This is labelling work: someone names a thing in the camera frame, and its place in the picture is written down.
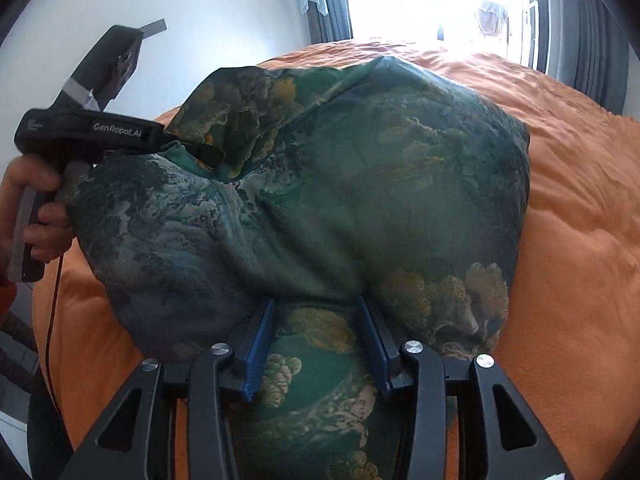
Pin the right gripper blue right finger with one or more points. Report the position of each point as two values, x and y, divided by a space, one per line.
379 346

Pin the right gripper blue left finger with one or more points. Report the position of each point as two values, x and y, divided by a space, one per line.
251 351

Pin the green landscape print jacket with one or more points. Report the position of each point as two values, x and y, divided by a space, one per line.
313 187

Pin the person's left hand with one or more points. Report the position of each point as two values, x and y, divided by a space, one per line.
52 235

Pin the grey window curtain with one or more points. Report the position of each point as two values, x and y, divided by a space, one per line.
336 26
582 46

